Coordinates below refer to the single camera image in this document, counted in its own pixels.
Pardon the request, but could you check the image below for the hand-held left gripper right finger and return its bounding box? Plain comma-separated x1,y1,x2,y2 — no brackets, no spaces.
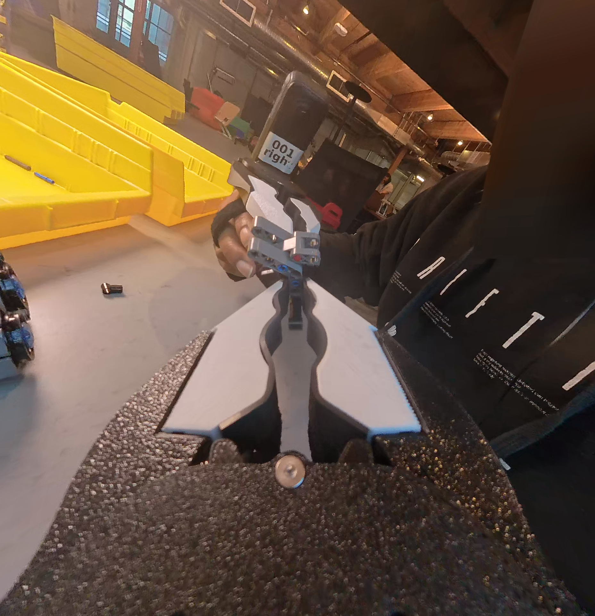
302,280,423,440

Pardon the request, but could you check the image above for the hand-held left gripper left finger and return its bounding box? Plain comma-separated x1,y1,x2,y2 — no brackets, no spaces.
160,283,285,440

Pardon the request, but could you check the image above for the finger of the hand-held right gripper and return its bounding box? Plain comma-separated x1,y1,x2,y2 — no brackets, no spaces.
290,197,323,237
244,175,296,230

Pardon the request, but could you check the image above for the dark grey brick beam assembly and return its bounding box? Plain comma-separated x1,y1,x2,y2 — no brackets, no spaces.
266,260,310,331

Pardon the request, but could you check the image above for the grey motor block assembly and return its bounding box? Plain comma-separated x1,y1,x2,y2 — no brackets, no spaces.
0,249,37,383

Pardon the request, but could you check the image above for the grey desk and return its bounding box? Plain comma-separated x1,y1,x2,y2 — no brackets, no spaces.
0,212,380,607

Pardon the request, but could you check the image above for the person's right hand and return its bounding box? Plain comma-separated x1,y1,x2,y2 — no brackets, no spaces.
214,211,260,281

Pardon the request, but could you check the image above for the black office chair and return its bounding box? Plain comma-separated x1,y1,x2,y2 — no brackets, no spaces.
302,140,390,232

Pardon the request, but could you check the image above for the white framed ceiling vent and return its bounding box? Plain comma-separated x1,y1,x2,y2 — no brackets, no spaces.
326,70,354,102

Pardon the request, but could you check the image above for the red beanbag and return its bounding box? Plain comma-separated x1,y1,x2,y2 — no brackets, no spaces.
189,86,227,118

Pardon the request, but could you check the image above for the yellow plastic parts bin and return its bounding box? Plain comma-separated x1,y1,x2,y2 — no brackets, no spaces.
52,14,186,122
0,48,234,227
0,107,154,241

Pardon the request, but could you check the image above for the person's black hoodie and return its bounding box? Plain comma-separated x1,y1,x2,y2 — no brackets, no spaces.
377,231,595,616

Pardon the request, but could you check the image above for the dark framed window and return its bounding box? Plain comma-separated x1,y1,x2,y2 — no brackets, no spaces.
95,0,175,49

